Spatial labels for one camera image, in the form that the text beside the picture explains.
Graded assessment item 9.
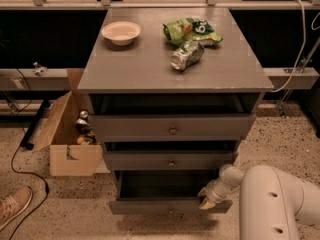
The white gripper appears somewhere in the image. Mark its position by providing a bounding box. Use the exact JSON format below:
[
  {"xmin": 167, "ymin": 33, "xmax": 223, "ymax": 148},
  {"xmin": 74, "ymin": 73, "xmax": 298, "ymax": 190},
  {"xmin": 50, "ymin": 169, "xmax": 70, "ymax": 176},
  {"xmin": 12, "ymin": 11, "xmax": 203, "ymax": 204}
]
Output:
[{"xmin": 197, "ymin": 179, "xmax": 234, "ymax": 210}]

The grey bottom drawer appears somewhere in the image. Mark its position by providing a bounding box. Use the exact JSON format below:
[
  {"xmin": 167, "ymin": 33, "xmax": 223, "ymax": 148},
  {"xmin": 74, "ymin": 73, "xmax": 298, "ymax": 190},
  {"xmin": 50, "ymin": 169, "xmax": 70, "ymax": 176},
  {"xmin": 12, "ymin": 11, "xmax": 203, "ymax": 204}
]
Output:
[{"xmin": 109, "ymin": 170, "xmax": 232, "ymax": 215}]

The grey drawer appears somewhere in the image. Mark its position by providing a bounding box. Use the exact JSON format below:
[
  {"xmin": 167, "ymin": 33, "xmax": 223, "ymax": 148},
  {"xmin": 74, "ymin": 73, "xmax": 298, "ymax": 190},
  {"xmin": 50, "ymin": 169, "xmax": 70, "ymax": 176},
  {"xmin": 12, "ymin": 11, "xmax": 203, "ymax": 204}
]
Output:
[
  {"xmin": 109, "ymin": 170, "xmax": 232, "ymax": 215},
  {"xmin": 104, "ymin": 151, "xmax": 238, "ymax": 171},
  {"xmin": 89, "ymin": 114, "xmax": 255, "ymax": 142}
]

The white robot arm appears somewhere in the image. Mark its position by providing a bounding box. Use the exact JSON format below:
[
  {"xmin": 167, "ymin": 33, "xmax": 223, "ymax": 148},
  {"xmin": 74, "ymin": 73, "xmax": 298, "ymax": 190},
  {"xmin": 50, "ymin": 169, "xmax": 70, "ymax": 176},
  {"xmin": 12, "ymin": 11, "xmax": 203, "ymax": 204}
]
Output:
[{"xmin": 198, "ymin": 164, "xmax": 320, "ymax": 240}]

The grey top drawer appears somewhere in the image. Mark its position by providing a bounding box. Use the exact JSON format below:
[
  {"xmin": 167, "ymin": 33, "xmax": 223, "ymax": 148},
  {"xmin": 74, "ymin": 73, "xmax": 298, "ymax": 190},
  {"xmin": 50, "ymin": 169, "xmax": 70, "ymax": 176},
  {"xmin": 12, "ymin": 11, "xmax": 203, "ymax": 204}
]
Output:
[{"xmin": 89, "ymin": 114, "xmax": 255, "ymax": 142}]

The grey middle drawer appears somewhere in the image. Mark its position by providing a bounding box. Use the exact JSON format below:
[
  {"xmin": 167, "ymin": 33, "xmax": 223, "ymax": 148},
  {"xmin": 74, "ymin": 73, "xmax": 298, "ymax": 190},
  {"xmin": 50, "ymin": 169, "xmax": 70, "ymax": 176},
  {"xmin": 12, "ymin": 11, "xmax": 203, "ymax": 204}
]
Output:
[{"xmin": 104, "ymin": 151, "xmax": 238, "ymax": 171}]

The grey drawer cabinet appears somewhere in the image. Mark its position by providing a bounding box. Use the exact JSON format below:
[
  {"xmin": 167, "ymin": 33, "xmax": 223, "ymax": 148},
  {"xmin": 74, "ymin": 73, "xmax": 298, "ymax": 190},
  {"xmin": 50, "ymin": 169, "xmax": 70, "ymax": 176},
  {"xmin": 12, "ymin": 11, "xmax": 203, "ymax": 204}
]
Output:
[{"xmin": 77, "ymin": 7, "xmax": 275, "ymax": 194}]

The orange ball in box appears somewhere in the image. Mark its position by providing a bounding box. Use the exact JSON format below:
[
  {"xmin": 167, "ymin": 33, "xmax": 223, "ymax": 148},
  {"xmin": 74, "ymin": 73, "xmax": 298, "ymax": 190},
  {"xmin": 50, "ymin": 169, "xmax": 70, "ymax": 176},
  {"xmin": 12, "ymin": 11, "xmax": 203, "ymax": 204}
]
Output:
[{"xmin": 76, "ymin": 137, "xmax": 84, "ymax": 145}]

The dark bottle in box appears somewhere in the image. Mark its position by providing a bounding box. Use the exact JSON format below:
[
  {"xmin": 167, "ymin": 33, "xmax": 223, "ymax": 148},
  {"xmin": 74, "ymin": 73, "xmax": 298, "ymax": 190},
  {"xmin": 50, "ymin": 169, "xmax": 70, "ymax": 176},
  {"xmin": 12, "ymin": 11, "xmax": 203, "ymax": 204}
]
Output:
[{"xmin": 76, "ymin": 110, "xmax": 91, "ymax": 134}]

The cardboard box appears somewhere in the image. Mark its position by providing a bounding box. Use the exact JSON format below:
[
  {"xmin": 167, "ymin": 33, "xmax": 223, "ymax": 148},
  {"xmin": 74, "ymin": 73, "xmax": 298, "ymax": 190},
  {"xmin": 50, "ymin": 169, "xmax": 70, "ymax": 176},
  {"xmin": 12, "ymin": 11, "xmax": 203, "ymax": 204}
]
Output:
[{"xmin": 34, "ymin": 69, "xmax": 108, "ymax": 176}]

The crushed green soda can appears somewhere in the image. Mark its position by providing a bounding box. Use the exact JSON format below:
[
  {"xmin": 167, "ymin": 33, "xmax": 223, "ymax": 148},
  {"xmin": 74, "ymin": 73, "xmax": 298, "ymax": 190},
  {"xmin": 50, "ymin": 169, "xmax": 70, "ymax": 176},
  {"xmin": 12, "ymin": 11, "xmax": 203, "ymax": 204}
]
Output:
[{"xmin": 170, "ymin": 41, "xmax": 204, "ymax": 71}]

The green chip bag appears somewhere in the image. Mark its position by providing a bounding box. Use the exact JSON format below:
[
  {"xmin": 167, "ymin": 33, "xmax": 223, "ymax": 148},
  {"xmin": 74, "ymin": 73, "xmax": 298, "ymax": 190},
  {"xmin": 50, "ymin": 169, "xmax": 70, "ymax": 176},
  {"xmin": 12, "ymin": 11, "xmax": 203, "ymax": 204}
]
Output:
[{"xmin": 163, "ymin": 18, "xmax": 222, "ymax": 46}]

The black metal bar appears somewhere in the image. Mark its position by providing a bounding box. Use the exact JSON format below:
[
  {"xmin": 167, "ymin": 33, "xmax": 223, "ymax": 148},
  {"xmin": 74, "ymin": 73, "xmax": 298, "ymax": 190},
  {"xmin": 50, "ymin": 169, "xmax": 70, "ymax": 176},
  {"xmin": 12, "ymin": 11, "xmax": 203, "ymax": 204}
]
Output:
[{"xmin": 20, "ymin": 99, "xmax": 50, "ymax": 150}]

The white bowl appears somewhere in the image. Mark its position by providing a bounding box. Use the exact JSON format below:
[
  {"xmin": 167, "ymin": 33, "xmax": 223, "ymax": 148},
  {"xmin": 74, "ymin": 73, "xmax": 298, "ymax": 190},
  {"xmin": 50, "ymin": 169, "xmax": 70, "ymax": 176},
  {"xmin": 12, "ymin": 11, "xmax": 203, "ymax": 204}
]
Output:
[{"xmin": 101, "ymin": 21, "xmax": 141, "ymax": 46}]

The tan sneaker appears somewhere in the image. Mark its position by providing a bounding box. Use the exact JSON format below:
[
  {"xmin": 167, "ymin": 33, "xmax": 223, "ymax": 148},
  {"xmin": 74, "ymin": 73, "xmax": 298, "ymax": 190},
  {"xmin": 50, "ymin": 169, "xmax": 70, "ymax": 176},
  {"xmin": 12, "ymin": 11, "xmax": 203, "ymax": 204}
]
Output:
[{"xmin": 0, "ymin": 186, "xmax": 33, "ymax": 231}]

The small clear object on ledge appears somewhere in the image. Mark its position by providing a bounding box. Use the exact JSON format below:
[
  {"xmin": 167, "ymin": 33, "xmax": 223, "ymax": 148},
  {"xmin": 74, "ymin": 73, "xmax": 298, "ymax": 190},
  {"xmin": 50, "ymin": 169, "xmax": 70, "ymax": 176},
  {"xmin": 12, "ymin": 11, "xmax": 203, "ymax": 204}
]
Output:
[{"xmin": 33, "ymin": 62, "xmax": 48, "ymax": 76}]

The white hanging cable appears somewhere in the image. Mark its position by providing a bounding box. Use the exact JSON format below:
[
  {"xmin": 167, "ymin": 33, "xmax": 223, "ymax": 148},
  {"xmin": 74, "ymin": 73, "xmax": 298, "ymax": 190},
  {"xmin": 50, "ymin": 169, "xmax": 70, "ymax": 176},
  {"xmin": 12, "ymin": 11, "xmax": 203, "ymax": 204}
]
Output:
[{"xmin": 269, "ymin": 0, "xmax": 320, "ymax": 94}]

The black floor cable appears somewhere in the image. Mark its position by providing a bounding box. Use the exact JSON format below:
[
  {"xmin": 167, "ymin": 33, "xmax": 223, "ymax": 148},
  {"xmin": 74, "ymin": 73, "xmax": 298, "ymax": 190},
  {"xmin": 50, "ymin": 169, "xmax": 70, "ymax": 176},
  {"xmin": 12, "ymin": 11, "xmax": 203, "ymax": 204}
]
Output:
[{"xmin": 0, "ymin": 40, "xmax": 50, "ymax": 240}]

